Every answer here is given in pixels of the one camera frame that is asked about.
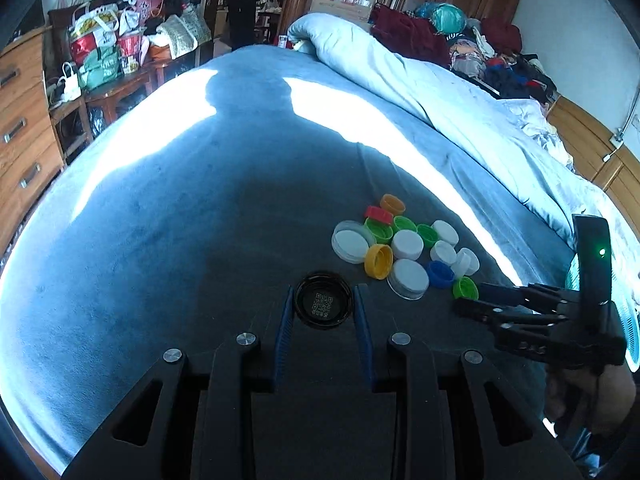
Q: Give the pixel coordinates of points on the wooden dresser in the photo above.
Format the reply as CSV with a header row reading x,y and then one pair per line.
x,y
25,110

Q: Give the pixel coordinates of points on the dark red clothing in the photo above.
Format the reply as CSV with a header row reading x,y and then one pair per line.
x,y
410,35

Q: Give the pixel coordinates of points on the pile of colourful bottle caps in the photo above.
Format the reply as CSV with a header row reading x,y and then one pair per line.
x,y
407,245

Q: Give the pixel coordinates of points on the black bottle cap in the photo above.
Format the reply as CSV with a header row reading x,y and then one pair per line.
x,y
322,301

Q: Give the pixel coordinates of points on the green shopping bag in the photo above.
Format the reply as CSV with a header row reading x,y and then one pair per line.
x,y
102,67

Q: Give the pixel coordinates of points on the white floral sheet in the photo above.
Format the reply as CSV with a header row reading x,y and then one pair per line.
x,y
540,130

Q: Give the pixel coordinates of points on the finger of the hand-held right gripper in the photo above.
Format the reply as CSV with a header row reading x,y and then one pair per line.
x,y
500,311
520,292

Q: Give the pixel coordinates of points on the white woven tote bag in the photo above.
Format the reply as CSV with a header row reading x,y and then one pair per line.
x,y
187,32

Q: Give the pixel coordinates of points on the wooden headboard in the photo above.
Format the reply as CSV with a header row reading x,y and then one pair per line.
x,y
590,145

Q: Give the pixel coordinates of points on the wall socket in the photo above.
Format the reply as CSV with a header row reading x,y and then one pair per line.
x,y
617,137

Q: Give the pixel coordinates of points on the light blue duvet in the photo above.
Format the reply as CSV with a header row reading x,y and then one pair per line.
x,y
450,110

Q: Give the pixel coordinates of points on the person's right hand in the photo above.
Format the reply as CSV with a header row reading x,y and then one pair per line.
x,y
615,395

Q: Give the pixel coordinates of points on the pile of mixed clothes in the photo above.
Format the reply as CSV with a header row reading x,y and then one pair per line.
x,y
505,67

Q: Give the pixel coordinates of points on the small white bag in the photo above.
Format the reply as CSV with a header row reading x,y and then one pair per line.
x,y
71,82

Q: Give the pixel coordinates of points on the dark wooden table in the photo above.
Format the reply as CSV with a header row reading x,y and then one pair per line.
x,y
120,87

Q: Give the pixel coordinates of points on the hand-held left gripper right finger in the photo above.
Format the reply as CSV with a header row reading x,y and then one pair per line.
x,y
364,340

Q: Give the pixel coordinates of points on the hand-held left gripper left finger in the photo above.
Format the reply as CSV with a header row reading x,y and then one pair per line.
x,y
283,340

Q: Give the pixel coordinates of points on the red and yellow shopping bag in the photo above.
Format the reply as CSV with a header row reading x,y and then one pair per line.
x,y
95,30

